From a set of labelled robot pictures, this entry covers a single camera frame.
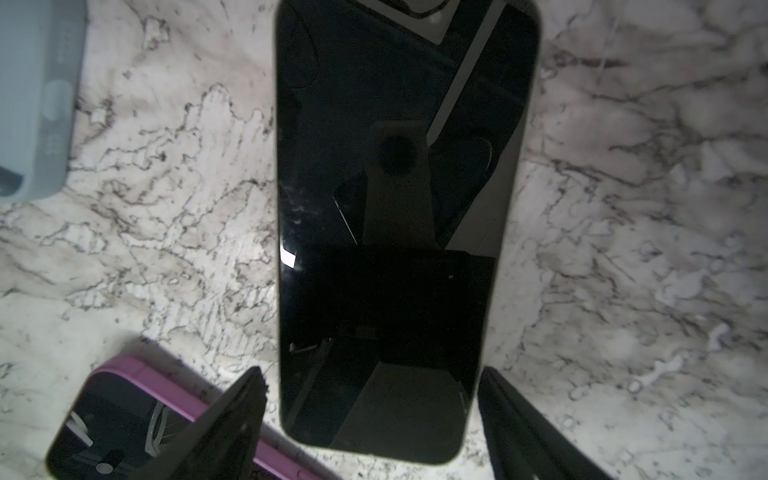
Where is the light blue phone case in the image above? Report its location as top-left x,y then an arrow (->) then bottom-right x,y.
1,0 -> 87,202

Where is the black phone lying front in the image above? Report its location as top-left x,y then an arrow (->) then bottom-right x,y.
45,356 -> 316,479

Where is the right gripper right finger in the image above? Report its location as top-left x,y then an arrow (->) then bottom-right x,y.
478,367 -> 609,480

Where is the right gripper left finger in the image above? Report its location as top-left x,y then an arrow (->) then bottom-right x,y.
131,367 -> 267,480

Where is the black phone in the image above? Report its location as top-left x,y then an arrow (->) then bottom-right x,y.
274,1 -> 541,465
45,356 -> 316,479

